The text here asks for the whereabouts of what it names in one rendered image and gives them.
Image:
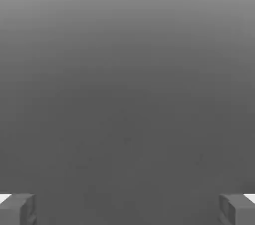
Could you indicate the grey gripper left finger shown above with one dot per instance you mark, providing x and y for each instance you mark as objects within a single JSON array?
[{"x": 16, "y": 210}]

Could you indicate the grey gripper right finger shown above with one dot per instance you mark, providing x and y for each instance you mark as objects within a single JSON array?
[{"x": 239, "y": 211}]

